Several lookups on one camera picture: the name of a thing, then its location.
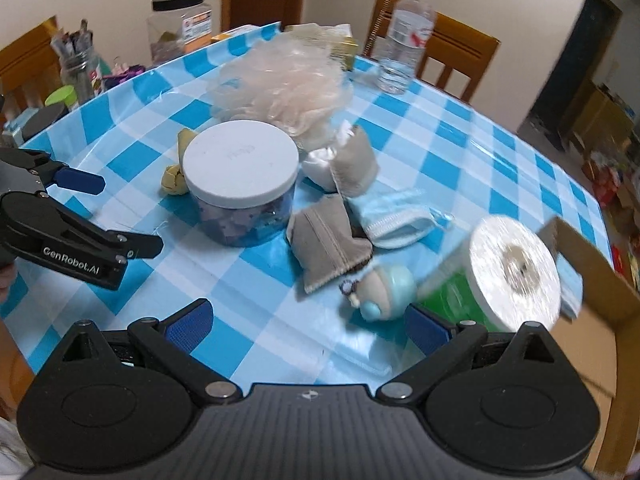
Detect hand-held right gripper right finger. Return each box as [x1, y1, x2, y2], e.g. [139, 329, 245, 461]
[376, 304, 569, 406]

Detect purple hair clips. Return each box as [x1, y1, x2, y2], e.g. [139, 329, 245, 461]
[102, 62, 146, 82]

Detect grey sock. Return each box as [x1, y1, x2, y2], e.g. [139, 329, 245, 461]
[286, 194, 373, 295]
[330, 125, 378, 198]

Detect plush doll with blue hat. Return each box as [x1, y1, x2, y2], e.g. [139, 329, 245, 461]
[340, 262, 418, 322]

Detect yellow-green tissue pack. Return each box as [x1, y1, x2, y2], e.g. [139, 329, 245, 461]
[285, 22, 360, 72]

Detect toilet paper roll green wrapper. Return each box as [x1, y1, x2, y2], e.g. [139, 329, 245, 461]
[417, 214, 562, 333]

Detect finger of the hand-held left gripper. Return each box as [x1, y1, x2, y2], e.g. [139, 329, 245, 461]
[22, 150, 106, 196]
[17, 195, 164, 291]

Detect blue checkered tablecloth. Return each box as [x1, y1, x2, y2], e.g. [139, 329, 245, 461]
[0, 22, 613, 396]

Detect peach mesh bath loofah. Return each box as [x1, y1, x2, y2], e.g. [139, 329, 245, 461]
[207, 35, 351, 138]

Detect yellow plush toy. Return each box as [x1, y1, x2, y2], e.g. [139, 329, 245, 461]
[159, 129, 201, 197]

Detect blue face mask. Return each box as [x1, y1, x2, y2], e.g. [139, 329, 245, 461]
[347, 187, 456, 250]

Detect light blue box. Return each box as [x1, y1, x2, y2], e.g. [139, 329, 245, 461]
[1, 108, 39, 148]

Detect black lid container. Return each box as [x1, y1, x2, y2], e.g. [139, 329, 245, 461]
[22, 104, 68, 141]

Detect cardboard box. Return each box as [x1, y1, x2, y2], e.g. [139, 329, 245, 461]
[537, 216, 640, 480]

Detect wooden chair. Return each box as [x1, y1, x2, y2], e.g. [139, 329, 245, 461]
[362, 0, 501, 103]
[0, 15, 63, 126]

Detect plastic jar with white lid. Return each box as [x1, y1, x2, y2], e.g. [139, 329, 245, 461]
[181, 120, 301, 248]

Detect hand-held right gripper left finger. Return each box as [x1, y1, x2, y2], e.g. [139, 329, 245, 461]
[60, 298, 242, 406]

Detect green lid container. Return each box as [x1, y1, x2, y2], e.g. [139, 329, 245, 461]
[44, 85, 78, 111]

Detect clear water bottle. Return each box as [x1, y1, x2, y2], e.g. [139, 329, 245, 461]
[377, 0, 438, 96]

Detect pile of boxes on floor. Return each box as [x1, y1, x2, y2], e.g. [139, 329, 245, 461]
[565, 80, 640, 281]

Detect light blue cloth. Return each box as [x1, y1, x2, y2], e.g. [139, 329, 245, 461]
[559, 259, 584, 319]

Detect large jar with black lid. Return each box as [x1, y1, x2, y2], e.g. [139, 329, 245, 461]
[146, 0, 213, 67]

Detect glass jar of pens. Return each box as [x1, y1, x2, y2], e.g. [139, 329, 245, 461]
[52, 19, 103, 106]

